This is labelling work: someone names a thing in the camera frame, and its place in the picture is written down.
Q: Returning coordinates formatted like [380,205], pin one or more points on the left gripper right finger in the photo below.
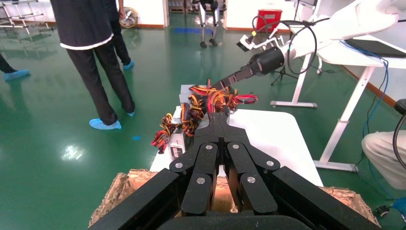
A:
[244,158]

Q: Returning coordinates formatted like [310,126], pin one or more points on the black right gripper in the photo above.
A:
[268,62]

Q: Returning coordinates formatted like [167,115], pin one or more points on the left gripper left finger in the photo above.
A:
[206,158]

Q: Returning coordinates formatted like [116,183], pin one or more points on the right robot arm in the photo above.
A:
[342,25]

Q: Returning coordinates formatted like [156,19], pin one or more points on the black tripod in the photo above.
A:
[281,74]

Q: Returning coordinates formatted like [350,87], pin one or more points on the white stand with base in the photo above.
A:
[295,104]

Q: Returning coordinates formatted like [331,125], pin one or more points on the red box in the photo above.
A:
[269,19]

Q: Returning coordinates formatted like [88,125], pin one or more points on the standing robot legs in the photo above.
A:
[203,19]

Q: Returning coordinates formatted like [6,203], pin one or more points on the small blue floor scrap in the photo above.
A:
[136,138]

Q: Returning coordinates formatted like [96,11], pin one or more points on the blue shoe cover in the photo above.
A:
[130,113]
[16,75]
[400,206]
[104,124]
[128,65]

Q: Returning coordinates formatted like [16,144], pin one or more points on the brown cardboard divider box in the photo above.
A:
[120,190]

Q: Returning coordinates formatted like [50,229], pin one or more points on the white desk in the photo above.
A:
[342,57]

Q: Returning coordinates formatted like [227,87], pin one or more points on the round floor fan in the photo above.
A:
[128,18]

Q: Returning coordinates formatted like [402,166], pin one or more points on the person in black trousers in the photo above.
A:
[4,65]
[119,38]

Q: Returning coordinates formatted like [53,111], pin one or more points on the seated person in beige trousers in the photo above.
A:
[387,155]

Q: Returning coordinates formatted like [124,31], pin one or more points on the black laptop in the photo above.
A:
[377,47]

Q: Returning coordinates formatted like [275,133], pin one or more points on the person in white-trimmed black tunic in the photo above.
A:
[82,25]

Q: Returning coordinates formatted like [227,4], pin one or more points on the metal rack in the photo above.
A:
[22,16]

